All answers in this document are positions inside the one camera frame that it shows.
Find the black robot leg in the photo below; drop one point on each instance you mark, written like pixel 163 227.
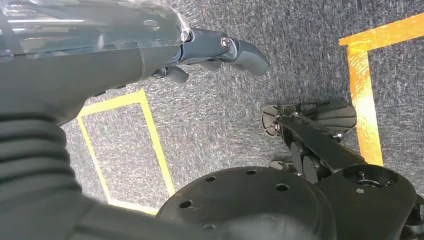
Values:
pixel 251 198

